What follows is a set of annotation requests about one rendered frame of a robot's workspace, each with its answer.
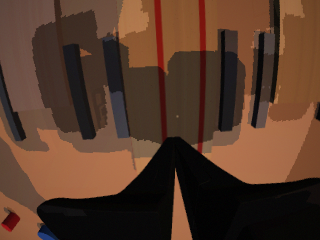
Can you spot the tan strip with red stripes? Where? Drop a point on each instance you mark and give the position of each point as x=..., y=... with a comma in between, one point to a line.
x=169, y=59

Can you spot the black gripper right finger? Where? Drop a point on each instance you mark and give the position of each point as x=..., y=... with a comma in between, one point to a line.
x=219, y=205

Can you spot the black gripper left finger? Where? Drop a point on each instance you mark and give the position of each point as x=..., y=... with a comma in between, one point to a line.
x=143, y=211

